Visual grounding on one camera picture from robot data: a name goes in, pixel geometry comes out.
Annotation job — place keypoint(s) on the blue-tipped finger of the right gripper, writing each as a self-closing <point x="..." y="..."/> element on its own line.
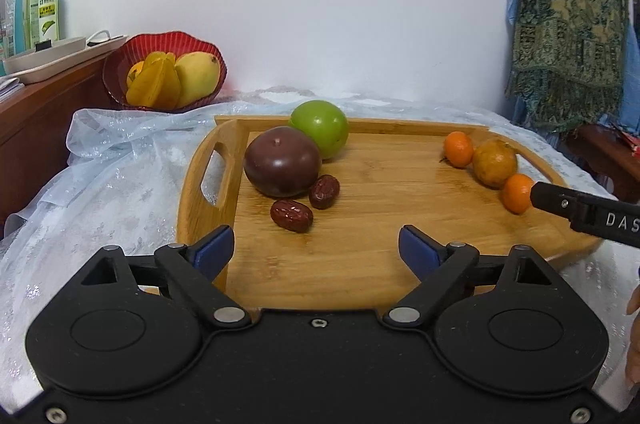
<point x="553" y="199"/>

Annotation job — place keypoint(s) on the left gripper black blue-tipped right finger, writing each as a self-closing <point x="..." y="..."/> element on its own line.
<point x="442" y="270"/>

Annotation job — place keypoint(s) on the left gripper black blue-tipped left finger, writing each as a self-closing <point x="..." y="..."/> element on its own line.
<point x="190" y="271"/>

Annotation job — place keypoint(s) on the brownish passion fruit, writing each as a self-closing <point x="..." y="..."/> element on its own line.
<point x="494" y="162"/>

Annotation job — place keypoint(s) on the small orange kumquat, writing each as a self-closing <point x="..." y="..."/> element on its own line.
<point x="458" y="149"/>

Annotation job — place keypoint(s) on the dark red jujube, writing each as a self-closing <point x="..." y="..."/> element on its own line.
<point x="323" y="194"/>

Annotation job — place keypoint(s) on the person's right hand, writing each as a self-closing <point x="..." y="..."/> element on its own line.
<point x="632" y="370"/>

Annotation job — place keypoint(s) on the wooden side table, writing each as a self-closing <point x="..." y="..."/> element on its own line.
<point x="606" y="155"/>

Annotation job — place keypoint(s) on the red packet on table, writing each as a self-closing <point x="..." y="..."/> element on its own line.
<point x="631" y="141"/>

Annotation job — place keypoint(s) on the bamboo serving tray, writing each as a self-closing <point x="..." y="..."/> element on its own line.
<point x="391" y="175"/>

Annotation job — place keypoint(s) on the white lace tablecloth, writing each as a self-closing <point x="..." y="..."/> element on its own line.
<point x="123" y="186"/>

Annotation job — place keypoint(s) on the green patterned hanging cloth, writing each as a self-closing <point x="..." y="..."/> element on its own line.
<point x="568" y="60"/>

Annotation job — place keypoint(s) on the dark purple round fruit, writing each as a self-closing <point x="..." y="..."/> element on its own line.
<point x="282" y="162"/>

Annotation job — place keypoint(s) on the green apple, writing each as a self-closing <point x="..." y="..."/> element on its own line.
<point x="324" y="123"/>

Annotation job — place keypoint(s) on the yellow starfruit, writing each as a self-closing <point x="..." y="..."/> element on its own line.
<point x="157" y="86"/>

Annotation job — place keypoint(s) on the yellow mango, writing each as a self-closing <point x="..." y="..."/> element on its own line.
<point x="199" y="74"/>

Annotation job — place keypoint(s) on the wooden cabinet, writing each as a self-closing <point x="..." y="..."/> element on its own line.
<point x="34" y="124"/>

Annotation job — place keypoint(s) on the white rectangular tray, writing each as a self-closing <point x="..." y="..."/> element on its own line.
<point x="32" y="67"/>

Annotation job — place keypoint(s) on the teal spray bottle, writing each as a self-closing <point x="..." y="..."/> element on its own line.
<point x="14" y="35"/>

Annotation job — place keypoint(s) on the pale green bottle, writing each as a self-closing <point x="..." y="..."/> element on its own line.
<point x="32" y="23"/>

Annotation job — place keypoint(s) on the green white spray bottle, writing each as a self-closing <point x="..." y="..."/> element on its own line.
<point x="47" y="16"/>

